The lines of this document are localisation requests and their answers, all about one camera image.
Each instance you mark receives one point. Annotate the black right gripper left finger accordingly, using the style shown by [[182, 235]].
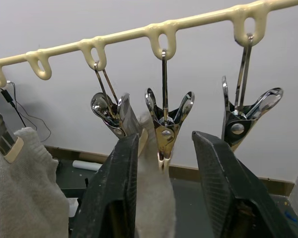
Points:
[[109, 188]]

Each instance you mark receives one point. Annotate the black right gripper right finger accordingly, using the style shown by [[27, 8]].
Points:
[[228, 188]]

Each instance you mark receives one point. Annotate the white knit sock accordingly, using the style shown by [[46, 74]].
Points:
[[22, 183], [154, 198]]

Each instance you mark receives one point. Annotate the chrome metal clothes clip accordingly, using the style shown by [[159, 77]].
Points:
[[241, 116], [2, 136], [115, 111], [165, 129]]

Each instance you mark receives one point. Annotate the cream plastic hanger bar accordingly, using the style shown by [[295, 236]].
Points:
[[144, 31]]

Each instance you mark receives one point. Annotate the white paper roll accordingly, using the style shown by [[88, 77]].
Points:
[[85, 164]]

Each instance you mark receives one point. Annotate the white plastic box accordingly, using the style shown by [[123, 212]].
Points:
[[72, 205]]

